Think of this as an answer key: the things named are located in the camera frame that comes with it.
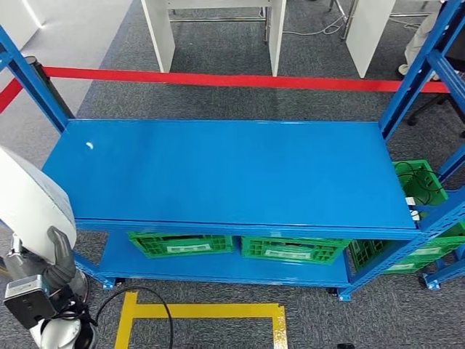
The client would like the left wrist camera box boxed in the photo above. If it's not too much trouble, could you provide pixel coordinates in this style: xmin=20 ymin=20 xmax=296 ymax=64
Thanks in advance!
xmin=3 ymin=273 xmax=61 ymax=332

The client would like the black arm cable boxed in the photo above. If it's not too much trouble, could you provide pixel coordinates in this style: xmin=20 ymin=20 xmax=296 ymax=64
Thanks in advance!
xmin=54 ymin=286 xmax=174 ymax=349

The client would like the green crate holding cables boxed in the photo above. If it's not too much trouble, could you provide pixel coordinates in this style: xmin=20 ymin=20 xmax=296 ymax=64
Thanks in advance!
xmin=347 ymin=159 xmax=465 ymax=272

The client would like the person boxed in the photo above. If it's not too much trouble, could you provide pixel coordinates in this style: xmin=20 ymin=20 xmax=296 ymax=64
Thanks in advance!
xmin=396 ymin=0 xmax=446 ymax=81

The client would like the black office chair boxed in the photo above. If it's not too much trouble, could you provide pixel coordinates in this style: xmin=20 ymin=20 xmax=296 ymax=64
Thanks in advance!
xmin=406 ymin=43 xmax=465 ymax=140

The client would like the green plastic crate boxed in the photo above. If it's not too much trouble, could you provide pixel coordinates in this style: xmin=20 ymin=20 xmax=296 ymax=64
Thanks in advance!
xmin=128 ymin=232 xmax=235 ymax=259
xmin=383 ymin=260 xmax=430 ymax=276
xmin=240 ymin=236 xmax=351 ymax=266

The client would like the white lit plinth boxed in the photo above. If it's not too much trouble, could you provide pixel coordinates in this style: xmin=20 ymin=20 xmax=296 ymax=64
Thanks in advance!
xmin=0 ymin=0 xmax=46 ymax=49

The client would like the black coiled cable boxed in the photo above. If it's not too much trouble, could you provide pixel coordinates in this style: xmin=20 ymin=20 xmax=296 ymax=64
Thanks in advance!
xmin=393 ymin=161 xmax=436 ymax=208

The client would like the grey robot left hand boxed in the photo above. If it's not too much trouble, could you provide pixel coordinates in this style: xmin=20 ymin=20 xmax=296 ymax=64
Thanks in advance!
xmin=3 ymin=225 xmax=78 ymax=291

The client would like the blue steel shelf rack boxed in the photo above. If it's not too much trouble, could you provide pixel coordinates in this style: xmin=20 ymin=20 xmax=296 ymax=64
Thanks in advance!
xmin=420 ymin=144 xmax=465 ymax=292
xmin=0 ymin=0 xmax=465 ymax=303

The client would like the white curved plastic part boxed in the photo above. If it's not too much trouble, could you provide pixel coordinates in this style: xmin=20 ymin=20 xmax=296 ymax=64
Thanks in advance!
xmin=0 ymin=144 xmax=78 ymax=266

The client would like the metal barrier stanchion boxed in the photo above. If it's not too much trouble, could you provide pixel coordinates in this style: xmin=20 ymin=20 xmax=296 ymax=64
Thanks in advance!
xmin=23 ymin=55 xmax=75 ymax=120

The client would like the short red barrier belt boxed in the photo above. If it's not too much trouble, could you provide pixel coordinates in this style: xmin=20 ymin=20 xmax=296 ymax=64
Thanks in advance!
xmin=0 ymin=78 xmax=23 ymax=115

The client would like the thin white cable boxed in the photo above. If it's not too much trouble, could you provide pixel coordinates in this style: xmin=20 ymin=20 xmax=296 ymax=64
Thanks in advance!
xmin=283 ymin=17 xmax=344 ymax=37

